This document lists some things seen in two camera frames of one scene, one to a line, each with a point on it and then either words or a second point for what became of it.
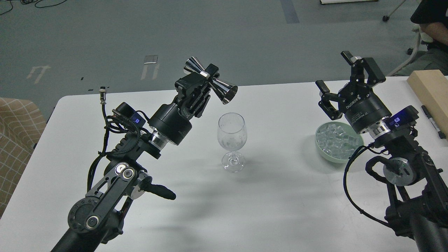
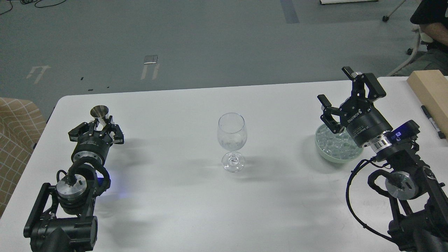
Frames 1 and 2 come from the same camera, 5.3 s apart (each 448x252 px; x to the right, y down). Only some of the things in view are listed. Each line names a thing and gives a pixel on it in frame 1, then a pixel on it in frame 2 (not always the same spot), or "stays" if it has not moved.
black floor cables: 25,2 stays
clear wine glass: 232,134 stays
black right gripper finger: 326,96 -> 327,117
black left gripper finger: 210,70 -> 118,135
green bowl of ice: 337,141 stays
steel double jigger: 226,93 -> 100,112
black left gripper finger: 193,83 -> 84,128
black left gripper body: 173,123 -> 95,144
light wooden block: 431,86 stays
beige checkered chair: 22,122 stays
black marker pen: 441,135 stays
